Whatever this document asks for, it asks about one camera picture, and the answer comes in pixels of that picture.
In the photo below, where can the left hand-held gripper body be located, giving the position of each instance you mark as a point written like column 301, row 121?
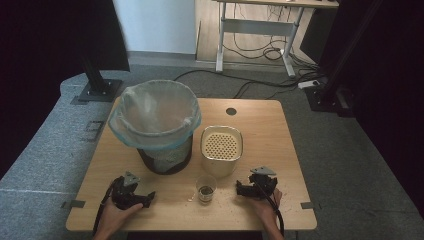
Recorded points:
column 124, row 195

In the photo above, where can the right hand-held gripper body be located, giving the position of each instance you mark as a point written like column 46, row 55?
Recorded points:
column 264, row 185

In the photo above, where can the clear glass cup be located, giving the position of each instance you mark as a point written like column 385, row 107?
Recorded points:
column 206, row 185

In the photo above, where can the person's left hand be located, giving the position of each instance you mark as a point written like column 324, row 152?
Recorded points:
column 115, row 218

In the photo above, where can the person's right hand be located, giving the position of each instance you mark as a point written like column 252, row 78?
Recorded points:
column 270, row 210

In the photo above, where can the black mesh trash bin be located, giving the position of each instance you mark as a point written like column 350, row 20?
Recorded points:
column 166, row 163

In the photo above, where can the dark wet tea leaves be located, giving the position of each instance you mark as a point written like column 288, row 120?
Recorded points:
column 206, row 191

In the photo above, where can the cream container with perforated strainer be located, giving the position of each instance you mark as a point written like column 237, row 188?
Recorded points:
column 221, row 146

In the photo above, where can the grey tape strip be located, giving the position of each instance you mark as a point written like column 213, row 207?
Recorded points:
column 75, row 203
column 307, row 205

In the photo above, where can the round dark table grommet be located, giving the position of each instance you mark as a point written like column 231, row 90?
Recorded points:
column 231, row 111

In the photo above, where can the translucent plastic bin liner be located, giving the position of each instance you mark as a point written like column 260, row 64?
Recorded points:
column 153, row 113

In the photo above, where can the black curtain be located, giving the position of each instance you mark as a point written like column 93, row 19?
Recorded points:
column 50, row 40
column 393, row 83

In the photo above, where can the black stand with base plate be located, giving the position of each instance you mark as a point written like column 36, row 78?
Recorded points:
column 98, row 88
column 328, row 96

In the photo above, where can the white desk frame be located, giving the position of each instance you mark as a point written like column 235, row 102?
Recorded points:
column 256, row 27

